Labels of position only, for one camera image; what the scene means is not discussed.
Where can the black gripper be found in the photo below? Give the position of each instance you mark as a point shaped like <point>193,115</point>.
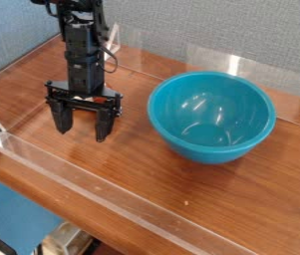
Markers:
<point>62,104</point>

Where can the blue plastic bowl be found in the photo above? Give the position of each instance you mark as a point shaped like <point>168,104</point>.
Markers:
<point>211,115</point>

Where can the toy mushroom brown cap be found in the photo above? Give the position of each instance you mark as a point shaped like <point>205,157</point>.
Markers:
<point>98,100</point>

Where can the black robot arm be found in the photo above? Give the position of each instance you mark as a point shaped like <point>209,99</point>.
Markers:
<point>84,91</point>

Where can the clear acrylic front barrier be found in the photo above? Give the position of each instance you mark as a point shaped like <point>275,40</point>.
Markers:
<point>125,220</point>

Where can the clear acrylic corner bracket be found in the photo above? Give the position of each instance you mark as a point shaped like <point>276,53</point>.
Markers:
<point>113,44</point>

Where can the metal frame under table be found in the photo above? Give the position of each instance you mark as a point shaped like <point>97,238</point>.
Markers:
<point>68,240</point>

